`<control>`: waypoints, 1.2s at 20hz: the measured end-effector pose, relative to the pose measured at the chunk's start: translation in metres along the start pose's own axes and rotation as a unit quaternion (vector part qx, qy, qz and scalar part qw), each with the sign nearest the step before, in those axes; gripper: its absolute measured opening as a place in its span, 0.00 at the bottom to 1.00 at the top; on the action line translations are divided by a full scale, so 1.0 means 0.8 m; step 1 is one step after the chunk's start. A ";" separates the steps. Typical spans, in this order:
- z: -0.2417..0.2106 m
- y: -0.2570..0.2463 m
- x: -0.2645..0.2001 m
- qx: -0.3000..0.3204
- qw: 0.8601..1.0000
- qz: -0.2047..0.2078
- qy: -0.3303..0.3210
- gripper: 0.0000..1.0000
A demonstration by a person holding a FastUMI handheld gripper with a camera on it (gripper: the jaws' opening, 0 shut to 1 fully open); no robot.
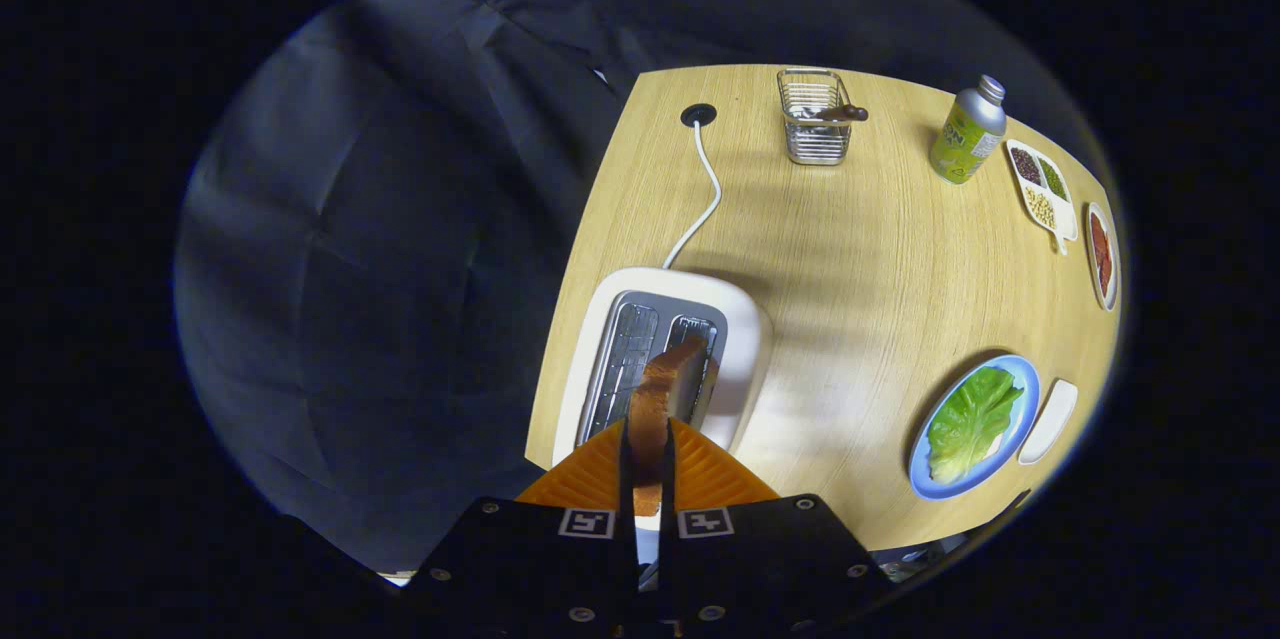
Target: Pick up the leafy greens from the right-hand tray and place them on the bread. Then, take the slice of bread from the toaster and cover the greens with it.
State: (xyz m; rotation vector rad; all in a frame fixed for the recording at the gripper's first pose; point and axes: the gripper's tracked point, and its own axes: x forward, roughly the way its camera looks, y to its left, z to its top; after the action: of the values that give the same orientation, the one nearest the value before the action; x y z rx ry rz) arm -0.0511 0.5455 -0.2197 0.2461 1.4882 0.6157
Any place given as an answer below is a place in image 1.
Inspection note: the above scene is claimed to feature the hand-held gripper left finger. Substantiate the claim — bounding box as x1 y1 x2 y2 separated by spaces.
400 419 641 639

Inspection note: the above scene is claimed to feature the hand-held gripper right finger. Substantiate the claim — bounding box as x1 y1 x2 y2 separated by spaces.
660 419 897 638

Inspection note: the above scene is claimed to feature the toasted brown bread slice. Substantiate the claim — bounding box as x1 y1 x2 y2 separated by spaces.
628 335 713 518

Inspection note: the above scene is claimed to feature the green lettuce leaf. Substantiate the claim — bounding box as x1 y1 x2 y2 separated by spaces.
927 366 1025 485

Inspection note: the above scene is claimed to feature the cream white toaster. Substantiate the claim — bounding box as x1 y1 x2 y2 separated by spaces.
550 266 776 472

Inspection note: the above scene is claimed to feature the blue oval plate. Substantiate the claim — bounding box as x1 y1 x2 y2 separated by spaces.
908 353 1042 501

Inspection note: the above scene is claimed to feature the white square plate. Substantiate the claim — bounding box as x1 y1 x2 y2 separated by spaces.
1018 378 1080 466

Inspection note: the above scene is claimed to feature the white oval plate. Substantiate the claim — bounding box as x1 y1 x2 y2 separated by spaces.
1084 201 1122 312

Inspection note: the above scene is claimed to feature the white divided dish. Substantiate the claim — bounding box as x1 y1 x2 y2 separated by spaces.
1004 138 1080 256

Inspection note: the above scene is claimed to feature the green drink bottle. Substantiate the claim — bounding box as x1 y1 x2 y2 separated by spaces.
928 74 1008 186

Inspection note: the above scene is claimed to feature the white toaster cable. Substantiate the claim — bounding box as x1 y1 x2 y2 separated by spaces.
660 119 724 272

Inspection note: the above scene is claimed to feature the wire basket with wooden handle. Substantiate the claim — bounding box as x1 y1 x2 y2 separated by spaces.
776 67 869 167

